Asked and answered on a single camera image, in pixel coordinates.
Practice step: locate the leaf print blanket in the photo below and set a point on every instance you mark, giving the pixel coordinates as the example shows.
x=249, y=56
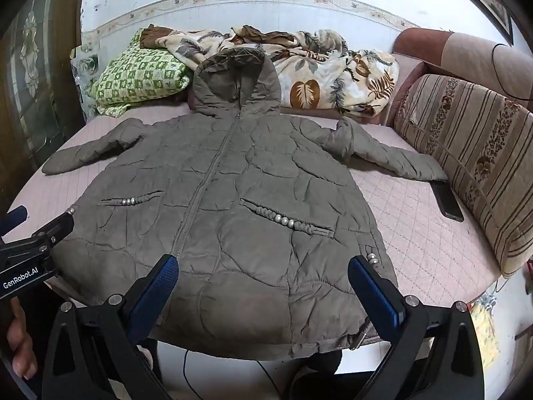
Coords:
x=316, y=71

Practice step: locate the brown cloth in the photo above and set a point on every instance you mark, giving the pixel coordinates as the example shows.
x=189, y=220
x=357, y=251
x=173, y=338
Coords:
x=154, y=35

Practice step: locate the green checked pillow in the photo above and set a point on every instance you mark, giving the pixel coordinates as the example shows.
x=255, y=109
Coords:
x=141, y=75

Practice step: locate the pink brown sofa back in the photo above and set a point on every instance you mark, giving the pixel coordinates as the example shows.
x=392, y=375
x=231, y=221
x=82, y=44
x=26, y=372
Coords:
x=458, y=50

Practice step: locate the grey quilted hooded jacket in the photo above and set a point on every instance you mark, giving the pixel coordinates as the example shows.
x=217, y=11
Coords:
x=250, y=175

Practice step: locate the clear plastic bag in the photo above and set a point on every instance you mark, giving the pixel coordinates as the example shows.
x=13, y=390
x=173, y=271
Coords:
x=83, y=71

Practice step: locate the yellow patterned cloth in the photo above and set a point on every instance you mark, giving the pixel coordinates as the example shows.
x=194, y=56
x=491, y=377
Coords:
x=485, y=329

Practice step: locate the person's left hand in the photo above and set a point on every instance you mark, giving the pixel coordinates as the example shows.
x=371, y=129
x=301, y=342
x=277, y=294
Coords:
x=21, y=341

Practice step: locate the framed wall picture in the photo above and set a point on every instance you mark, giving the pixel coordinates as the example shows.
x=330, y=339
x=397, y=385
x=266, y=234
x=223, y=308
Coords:
x=495, y=8

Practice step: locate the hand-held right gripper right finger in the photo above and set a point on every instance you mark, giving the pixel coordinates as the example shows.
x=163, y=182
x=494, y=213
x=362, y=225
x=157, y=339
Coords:
x=374, y=296

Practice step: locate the pink quilted mattress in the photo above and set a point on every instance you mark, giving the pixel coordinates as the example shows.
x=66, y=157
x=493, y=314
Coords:
x=416, y=225

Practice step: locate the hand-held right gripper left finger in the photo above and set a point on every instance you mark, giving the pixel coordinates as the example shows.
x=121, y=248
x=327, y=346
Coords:
x=154, y=291

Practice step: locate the striped floral sofa cushion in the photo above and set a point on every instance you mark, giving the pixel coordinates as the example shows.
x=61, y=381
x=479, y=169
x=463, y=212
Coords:
x=479, y=154

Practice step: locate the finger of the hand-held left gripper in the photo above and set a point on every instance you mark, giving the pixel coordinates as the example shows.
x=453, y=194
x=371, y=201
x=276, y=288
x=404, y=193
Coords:
x=16, y=218
x=54, y=230

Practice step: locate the wooden door with glass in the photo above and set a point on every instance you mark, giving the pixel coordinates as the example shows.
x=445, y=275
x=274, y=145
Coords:
x=37, y=71

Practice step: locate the black smartphone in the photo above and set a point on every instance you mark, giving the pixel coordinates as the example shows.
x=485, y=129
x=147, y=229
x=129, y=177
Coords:
x=447, y=202

